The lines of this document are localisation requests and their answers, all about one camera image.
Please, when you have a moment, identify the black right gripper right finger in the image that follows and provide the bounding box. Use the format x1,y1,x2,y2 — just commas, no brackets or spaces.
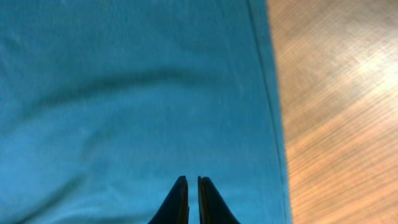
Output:
198,176,240,224

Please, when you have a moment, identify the blue polo shirt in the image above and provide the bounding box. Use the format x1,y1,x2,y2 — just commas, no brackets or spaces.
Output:
1,0,292,223

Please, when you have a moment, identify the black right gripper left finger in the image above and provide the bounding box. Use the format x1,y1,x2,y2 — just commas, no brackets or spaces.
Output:
149,175,189,224

